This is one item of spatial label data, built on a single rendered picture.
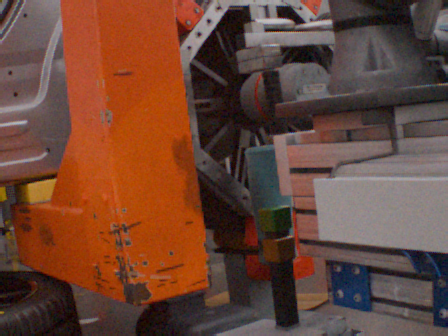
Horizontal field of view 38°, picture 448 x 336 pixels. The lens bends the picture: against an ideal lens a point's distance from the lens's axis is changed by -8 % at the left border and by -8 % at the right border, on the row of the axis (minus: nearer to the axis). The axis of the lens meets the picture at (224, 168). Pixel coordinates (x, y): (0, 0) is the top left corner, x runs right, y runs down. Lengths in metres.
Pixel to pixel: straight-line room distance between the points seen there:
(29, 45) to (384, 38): 1.02
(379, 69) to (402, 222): 0.28
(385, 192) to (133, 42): 0.62
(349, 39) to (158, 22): 0.42
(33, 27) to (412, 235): 1.23
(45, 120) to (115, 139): 0.53
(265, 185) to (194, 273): 0.38
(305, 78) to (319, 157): 0.63
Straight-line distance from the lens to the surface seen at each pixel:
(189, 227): 1.21
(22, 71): 1.67
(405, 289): 0.95
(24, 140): 1.63
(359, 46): 0.89
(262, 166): 1.53
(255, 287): 1.87
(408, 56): 0.89
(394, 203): 0.68
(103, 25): 1.16
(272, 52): 1.44
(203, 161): 1.60
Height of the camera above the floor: 0.80
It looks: 4 degrees down
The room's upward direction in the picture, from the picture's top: 8 degrees counter-clockwise
